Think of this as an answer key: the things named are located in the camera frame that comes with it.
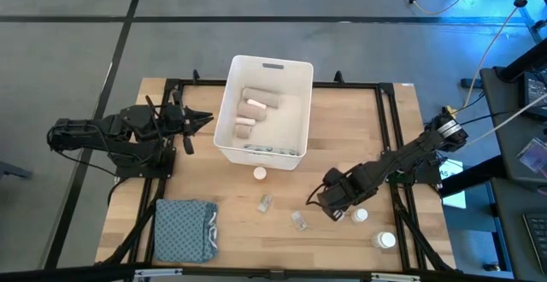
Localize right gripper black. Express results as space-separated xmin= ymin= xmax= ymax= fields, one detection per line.
xmin=317 ymin=165 xmax=379 ymax=224

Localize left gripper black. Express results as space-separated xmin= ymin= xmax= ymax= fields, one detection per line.
xmin=165 ymin=103 xmax=215 ymax=138

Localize clear vial teal contents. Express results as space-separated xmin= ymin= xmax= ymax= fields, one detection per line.
xmin=291 ymin=210 xmax=309 ymax=232

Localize beige ribbed bandage roll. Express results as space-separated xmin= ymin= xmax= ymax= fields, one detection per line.
xmin=242 ymin=86 xmax=281 ymax=110

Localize clear vial pink contents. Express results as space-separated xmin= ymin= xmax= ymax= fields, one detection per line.
xmin=257 ymin=193 xmax=274 ymax=214

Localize packet blue print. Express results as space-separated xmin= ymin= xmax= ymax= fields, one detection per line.
xmin=243 ymin=144 xmax=301 ymax=155

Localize white perforated plastic basket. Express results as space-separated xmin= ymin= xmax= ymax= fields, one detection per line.
xmin=213 ymin=54 xmax=315 ymax=172

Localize clear bottle white cap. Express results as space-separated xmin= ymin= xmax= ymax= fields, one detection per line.
xmin=370 ymin=231 xmax=397 ymax=250

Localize blue patterned fabric pouch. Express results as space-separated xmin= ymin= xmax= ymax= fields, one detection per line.
xmin=153 ymin=198 xmax=220 ymax=264

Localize white paper sheet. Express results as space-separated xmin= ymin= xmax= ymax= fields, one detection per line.
xmin=438 ymin=157 xmax=468 ymax=210

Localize black front crossbar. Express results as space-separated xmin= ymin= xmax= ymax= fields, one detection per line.
xmin=0 ymin=263 xmax=547 ymax=282

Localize dark grey side desk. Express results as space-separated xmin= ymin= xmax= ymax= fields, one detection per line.
xmin=490 ymin=177 xmax=547 ymax=282
xmin=479 ymin=66 xmax=547 ymax=185

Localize grey chair leg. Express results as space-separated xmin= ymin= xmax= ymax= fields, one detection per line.
xmin=0 ymin=160 xmax=33 ymax=180

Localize black keyboard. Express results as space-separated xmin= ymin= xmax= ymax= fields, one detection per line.
xmin=523 ymin=212 xmax=547 ymax=268

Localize plastic badge card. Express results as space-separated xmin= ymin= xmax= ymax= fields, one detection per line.
xmin=516 ymin=137 xmax=547 ymax=174

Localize black desk pole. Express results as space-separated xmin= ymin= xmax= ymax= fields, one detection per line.
xmin=497 ymin=38 xmax=547 ymax=83

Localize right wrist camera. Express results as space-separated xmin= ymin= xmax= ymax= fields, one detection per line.
xmin=322 ymin=167 xmax=343 ymax=185

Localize black table frame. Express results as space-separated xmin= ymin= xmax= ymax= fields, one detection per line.
xmin=100 ymin=76 xmax=456 ymax=273

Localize white cable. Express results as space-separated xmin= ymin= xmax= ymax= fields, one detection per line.
xmin=465 ymin=103 xmax=547 ymax=145

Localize cream cable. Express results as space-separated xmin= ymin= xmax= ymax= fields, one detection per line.
xmin=463 ymin=0 xmax=547 ymax=108

